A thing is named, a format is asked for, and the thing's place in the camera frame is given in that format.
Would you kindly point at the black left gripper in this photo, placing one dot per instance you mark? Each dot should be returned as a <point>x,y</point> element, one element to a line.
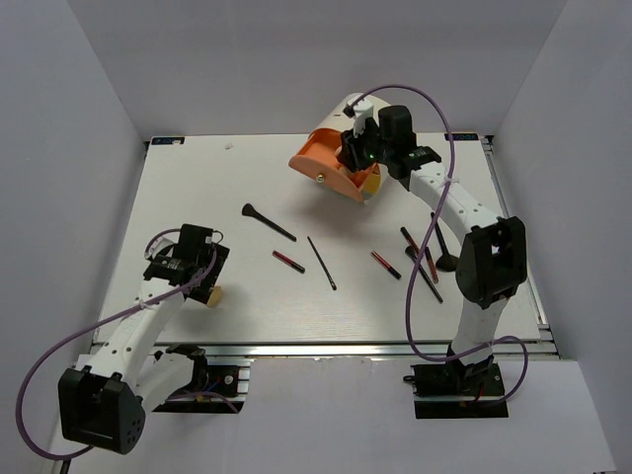
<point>203,291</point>

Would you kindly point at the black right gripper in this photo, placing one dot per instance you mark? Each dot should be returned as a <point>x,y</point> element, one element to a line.
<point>350,146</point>

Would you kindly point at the yellow teardrop makeup sponge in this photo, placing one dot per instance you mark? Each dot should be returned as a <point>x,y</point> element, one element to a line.
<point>214,297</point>

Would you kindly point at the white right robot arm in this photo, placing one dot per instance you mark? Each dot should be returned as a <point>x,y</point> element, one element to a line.
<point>492,261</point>

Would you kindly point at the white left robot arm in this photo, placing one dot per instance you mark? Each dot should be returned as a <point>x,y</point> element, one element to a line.
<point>104,401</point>

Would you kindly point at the cream cylindrical makeup organizer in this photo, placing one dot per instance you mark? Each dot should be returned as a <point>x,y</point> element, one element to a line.
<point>338,121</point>

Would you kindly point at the slim black makeup brush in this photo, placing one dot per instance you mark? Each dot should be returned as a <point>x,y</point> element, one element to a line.
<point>410,252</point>

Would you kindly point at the black fan makeup brush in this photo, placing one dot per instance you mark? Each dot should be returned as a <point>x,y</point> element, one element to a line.
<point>446,262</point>

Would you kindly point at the orange organizer drawer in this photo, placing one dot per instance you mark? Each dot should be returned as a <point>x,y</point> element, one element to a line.
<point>317,160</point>

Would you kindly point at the black powder brush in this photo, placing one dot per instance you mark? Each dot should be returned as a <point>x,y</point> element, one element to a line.
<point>249,211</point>

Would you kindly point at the blue right corner label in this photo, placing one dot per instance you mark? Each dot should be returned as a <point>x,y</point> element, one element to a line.
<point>462,136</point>

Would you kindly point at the blue corner label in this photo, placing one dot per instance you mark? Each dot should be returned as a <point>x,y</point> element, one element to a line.
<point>167,140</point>
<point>462,136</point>

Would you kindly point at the thin black mascara wand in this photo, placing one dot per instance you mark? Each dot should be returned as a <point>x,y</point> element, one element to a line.
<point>322,264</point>

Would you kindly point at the blue left corner label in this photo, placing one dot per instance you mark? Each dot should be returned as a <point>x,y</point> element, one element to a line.
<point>167,140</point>

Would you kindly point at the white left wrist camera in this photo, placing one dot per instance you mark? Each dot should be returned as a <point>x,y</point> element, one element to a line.
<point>156,246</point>

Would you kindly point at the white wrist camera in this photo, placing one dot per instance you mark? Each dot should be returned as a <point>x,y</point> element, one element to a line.
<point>156,246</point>
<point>360,110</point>

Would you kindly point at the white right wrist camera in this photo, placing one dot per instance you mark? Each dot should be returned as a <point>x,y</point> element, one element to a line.
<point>360,110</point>

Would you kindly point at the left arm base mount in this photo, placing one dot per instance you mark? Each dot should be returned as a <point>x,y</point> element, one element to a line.
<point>213,388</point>

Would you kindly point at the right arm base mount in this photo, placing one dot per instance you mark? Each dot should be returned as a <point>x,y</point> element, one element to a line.
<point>440,394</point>

